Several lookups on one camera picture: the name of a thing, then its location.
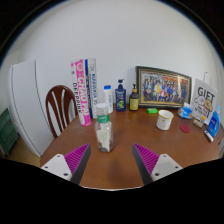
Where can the white and green tube box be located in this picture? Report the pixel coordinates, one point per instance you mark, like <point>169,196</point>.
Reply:
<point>92,86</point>

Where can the green cabinet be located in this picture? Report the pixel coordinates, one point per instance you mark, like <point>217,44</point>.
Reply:
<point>7,133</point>

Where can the blue detergent bottle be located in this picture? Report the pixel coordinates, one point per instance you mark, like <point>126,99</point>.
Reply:
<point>214,124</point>

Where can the dark wooden chair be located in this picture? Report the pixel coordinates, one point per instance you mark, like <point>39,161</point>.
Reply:
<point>50,110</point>

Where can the white paper gift bag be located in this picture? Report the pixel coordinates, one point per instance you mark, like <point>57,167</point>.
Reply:
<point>205,100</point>

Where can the framed group picture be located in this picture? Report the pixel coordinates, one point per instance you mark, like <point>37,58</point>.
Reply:
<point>163,87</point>

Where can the white bottle with blue cap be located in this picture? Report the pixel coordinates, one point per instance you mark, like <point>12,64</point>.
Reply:
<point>108,100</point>

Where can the amber pump bottle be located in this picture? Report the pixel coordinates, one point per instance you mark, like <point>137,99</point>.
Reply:
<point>134,101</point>

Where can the clear green-labelled water bottle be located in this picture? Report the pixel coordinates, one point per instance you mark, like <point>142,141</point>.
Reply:
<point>104,133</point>

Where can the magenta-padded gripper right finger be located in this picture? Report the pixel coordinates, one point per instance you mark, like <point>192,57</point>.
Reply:
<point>146,158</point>

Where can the blue tissue pack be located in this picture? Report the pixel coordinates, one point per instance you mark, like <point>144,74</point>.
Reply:
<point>185,112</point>

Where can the dark blue pump bottle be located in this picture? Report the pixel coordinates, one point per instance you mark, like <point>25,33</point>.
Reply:
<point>120,98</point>

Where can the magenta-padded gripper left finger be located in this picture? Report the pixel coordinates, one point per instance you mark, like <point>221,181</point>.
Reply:
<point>77,158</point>

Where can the pink tall tube box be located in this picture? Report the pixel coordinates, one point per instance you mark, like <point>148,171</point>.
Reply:
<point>81,93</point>

